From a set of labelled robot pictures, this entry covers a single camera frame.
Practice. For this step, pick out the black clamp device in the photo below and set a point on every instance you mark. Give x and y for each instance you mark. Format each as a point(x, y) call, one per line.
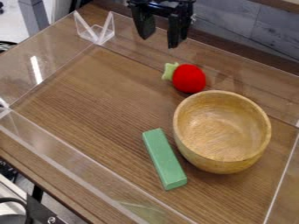
point(31, 216)

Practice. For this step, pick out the wooden bowl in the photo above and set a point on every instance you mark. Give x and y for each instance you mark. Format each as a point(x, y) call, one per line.
point(222, 131)

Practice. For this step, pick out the green rectangular block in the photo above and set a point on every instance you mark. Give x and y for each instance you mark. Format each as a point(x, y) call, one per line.
point(166, 162)

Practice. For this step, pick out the clear acrylic enclosure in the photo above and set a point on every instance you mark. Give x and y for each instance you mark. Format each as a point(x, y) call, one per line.
point(82, 92)

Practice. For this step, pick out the red plush strawberry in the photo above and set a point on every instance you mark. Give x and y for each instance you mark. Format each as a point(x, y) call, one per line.
point(186, 77)

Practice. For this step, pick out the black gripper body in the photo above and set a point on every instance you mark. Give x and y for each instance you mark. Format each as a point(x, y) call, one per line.
point(146, 9)

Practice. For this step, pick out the grey table leg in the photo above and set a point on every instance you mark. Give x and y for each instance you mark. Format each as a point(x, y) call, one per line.
point(34, 15)

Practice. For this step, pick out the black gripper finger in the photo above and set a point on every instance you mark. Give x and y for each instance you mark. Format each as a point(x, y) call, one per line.
point(179, 25)
point(145, 22)

